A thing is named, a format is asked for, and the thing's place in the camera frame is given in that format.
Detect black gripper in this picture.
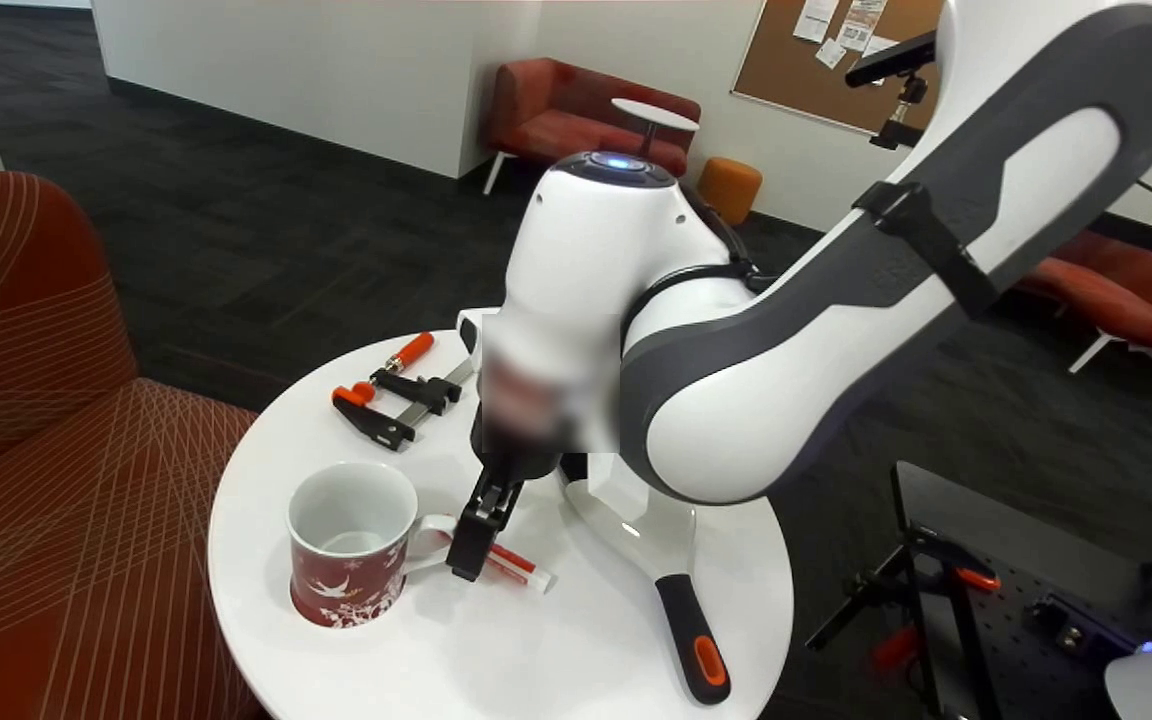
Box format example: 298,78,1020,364
449,349,574,580

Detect red and white marker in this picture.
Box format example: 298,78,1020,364
487,543,554,597

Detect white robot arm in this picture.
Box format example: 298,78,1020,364
449,0,1152,580

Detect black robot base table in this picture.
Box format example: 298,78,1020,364
809,459,1152,720

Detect red and white mug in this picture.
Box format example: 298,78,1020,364
286,464,451,629

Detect large black orange bar clamp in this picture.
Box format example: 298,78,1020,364
373,334,470,425

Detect small black orange clamp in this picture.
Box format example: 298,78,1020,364
333,384,410,451

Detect round white table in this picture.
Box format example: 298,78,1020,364
208,339,794,720

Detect red armchair background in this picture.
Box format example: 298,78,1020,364
482,57,699,187

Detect orange round stool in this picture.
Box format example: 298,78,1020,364
699,157,763,228

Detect small white side table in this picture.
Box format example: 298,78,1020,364
613,98,699,135

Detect orange corner sofa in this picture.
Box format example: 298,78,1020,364
0,174,259,720

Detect orange clamp on base rear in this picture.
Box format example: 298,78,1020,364
869,620,922,679

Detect orange clamp on base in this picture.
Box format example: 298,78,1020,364
869,620,922,679
907,528,1005,597

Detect orange clamp on base front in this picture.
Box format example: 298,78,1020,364
907,528,1005,597

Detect cork notice board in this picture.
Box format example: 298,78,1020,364
734,0,944,129

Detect red bench white legs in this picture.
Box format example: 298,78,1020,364
1020,231,1152,372

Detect black camera stand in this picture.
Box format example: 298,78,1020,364
872,73,933,150

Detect black stereo camera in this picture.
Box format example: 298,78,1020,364
845,31,937,89

